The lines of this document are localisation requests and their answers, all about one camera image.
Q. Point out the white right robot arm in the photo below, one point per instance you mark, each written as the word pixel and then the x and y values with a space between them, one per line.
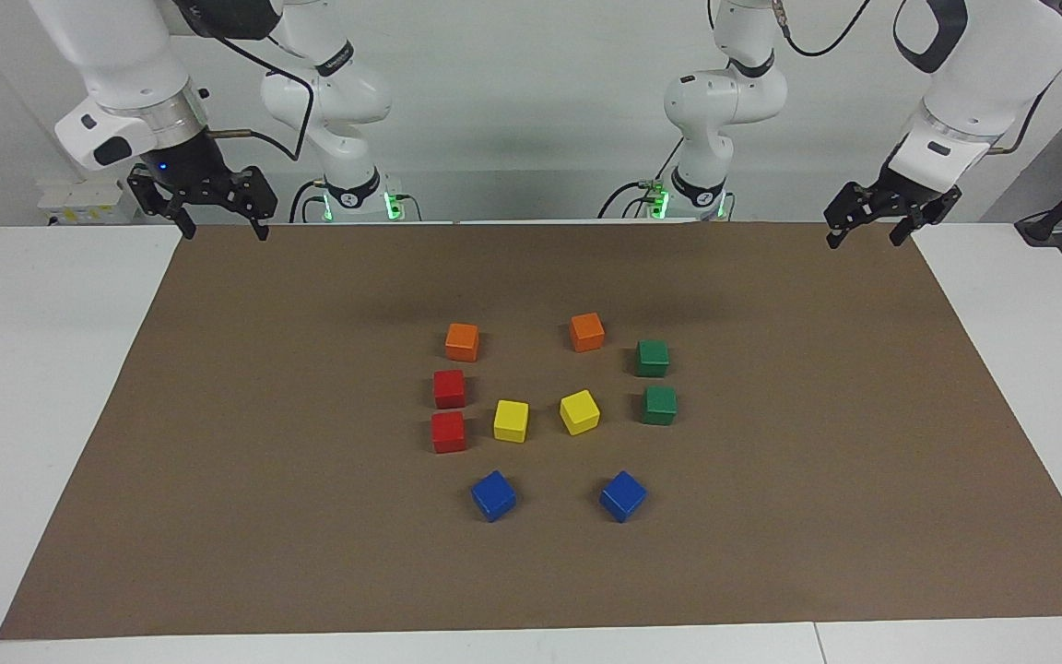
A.
pixel 125 55

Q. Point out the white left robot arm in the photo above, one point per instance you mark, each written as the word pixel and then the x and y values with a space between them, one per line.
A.
pixel 1001 55

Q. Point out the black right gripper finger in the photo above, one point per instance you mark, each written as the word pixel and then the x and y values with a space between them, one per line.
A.
pixel 260 227
pixel 184 224

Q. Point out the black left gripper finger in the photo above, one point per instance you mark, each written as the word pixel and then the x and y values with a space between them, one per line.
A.
pixel 905 231
pixel 836 234

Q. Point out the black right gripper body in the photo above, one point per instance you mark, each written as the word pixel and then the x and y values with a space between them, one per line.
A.
pixel 194 171

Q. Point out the red wooden block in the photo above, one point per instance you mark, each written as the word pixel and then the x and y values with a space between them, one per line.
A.
pixel 448 432
pixel 449 389

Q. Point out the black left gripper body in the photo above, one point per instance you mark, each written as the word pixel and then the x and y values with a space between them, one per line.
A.
pixel 895 194

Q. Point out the brown table mat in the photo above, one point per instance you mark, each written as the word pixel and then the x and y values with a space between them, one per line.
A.
pixel 218 507

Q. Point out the green wooden block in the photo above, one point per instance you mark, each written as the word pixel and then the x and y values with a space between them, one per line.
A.
pixel 658 406
pixel 652 359

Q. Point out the orange wooden block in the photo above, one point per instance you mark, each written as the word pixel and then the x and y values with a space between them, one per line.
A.
pixel 587 333
pixel 462 343

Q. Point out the yellow wooden block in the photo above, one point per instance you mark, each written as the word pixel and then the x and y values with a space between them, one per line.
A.
pixel 511 421
pixel 580 412

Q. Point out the blue wooden block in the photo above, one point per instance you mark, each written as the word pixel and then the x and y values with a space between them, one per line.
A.
pixel 623 496
pixel 493 496

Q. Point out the white power strip box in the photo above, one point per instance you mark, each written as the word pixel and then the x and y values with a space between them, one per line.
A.
pixel 84 201

